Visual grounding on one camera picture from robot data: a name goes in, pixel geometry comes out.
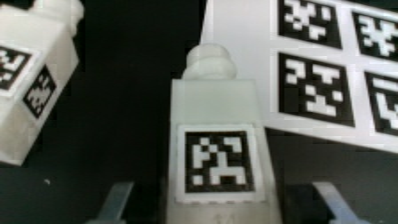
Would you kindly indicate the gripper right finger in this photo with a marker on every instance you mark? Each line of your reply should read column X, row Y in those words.
column 346, row 216

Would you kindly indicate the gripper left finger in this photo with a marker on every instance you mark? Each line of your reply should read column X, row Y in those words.
column 113, row 208

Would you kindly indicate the white table leg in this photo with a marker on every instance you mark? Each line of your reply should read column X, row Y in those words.
column 38, row 63
column 221, row 189

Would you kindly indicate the white marker sheet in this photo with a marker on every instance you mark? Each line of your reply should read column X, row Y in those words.
column 315, row 49

